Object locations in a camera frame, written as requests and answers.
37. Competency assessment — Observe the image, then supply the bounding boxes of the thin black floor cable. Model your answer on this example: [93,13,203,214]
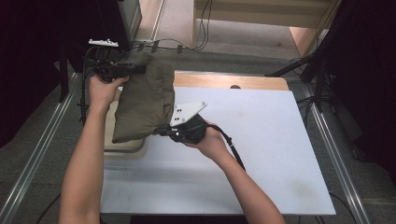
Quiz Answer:
[328,190,358,224]
[35,192,63,224]

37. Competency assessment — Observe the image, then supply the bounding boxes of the dark cabinet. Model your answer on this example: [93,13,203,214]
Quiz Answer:
[94,0,143,54]

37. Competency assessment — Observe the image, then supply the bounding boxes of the white table board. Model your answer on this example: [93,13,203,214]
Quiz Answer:
[100,86,337,217]

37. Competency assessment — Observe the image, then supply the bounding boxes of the black floor cables with plugs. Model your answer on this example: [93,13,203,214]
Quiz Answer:
[124,0,214,57]

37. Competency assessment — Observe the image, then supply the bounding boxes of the beige plastic basket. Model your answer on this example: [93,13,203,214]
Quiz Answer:
[103,86,148,161]

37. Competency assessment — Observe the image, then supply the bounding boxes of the metal floor rail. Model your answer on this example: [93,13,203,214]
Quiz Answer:
[302,83,372,224]
[0,73,79,224]

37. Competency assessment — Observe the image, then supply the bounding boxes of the light wooden bench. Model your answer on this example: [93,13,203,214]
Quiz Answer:
[191,0,342,58]

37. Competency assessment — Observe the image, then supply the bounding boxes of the person's right hand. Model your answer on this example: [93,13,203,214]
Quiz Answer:
[183,120,233,163]

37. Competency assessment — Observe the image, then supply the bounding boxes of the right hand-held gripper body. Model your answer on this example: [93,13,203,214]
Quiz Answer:
[169,101,208,146]

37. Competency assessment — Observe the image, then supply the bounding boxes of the person's left hand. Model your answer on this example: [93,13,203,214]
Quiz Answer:
[88,74,130,110]

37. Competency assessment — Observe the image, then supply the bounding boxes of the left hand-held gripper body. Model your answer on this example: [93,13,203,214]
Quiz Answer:
[88,38,130,84]

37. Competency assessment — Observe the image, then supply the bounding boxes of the black metal stand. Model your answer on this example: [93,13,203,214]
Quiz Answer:
[264,0,353,114]
[57,43,94,104]

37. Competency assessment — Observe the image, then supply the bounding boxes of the olive green pants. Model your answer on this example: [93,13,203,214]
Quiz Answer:
[111,50,177,145]

